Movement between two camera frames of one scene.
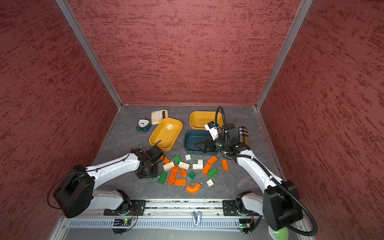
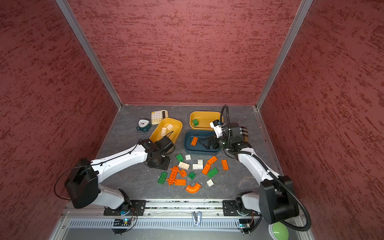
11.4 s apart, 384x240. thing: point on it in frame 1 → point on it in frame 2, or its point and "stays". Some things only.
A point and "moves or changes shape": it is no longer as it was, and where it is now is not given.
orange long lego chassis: (174, 170) stays
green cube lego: (177, 159) moves or changes shape
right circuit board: (245, 223) stays
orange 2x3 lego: (166, 160) moves or changes shape
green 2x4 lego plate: (162, 177) stays
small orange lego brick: (183, 173) stays
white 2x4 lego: (168, 166) moves or changes shape
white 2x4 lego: (183, 165) stays
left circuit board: (120, 222) stays
